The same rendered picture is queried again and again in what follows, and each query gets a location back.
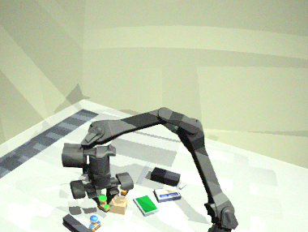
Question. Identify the orange rubber stamp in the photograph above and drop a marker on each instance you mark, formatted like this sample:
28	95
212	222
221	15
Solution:
124	193

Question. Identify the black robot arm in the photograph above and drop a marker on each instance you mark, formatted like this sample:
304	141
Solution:
190	133

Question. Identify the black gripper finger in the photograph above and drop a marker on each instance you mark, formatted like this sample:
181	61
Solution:
110	195
94	197

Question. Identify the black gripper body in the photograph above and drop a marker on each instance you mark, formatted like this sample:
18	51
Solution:
101	181

